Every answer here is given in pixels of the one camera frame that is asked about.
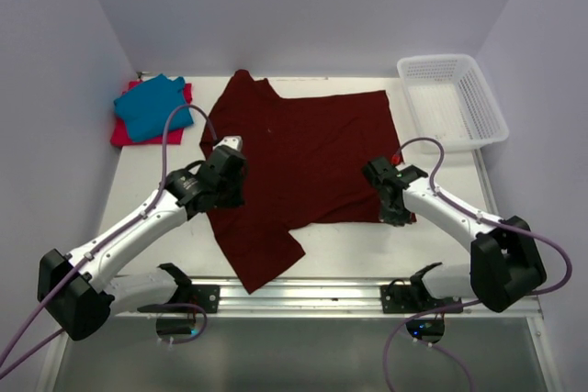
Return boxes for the dark red t-shirt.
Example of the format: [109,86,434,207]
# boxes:
[209,70,400,293]

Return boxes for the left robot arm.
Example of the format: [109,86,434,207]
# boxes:
[37,136,247,341]

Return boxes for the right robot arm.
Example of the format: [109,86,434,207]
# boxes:
[362,157,547,312]

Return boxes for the white plastic basket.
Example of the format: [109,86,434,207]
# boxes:
[397,54,509,151]

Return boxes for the folded blue t-shirt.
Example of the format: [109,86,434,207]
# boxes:
[113,73,192,141]

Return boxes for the folded pink t-shirt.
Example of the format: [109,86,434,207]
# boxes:
[109,80,193,147]

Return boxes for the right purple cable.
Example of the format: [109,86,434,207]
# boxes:
[383,137,574,392]

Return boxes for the purple cable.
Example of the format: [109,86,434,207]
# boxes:
[383,137,574,392]
[0,104,221,377]

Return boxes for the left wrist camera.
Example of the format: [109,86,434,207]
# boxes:
[217,135,243,151]

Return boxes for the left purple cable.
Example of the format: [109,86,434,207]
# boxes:
[0,104,221,377]

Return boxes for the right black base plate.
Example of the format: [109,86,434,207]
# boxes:
[379,278,461,314]

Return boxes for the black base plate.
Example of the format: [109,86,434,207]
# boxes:
[138,284,221,314]
[379,278,461,314]

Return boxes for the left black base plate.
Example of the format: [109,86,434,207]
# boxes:
[138,284,221,314]

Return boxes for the aluminium mounting rail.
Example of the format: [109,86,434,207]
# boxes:
[54,275,543,319]

